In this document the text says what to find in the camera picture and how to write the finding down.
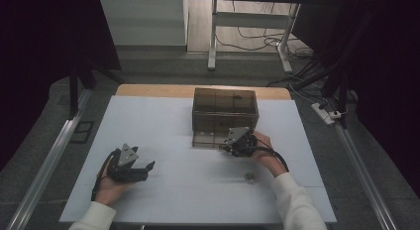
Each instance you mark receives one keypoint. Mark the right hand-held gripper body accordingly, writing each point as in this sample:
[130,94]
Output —
[242,147]

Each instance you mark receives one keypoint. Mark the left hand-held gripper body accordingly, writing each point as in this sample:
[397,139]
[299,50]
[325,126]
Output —
[127,172]

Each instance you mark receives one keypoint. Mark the brown transparent drawer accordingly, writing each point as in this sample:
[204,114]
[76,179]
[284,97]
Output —
[208,139]

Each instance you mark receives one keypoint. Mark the brown transparent drawer box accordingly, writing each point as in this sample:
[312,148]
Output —
[224,106]

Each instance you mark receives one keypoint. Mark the person's right hand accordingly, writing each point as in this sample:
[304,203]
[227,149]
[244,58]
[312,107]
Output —
[267,154]

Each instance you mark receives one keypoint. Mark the person's left hand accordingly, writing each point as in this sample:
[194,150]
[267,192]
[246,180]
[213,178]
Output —
[107,190]

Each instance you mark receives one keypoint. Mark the white table mat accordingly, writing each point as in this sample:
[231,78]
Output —
[185,193]

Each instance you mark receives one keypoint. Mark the wooden table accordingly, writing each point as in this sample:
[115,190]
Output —
[155,90]

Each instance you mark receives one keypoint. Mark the black stand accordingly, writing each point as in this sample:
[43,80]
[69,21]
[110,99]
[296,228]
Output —
[74,91]
[336,81]

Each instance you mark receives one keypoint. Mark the white power strip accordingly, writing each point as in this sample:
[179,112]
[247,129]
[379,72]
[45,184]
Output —
[325,115]

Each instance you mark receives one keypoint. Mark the white cabinet panel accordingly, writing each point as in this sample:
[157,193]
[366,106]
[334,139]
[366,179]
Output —
[142,22]

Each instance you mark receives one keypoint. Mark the black curtain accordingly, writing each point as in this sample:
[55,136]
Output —
[386,74]
[39,58]

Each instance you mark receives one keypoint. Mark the black floor frame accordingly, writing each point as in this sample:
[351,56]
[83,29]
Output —
[82,132]

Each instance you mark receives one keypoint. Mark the metal floor rail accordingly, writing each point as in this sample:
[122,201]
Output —
[46,170]
[366,177]

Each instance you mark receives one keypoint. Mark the white desk frame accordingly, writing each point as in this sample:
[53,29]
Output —
[251,20]

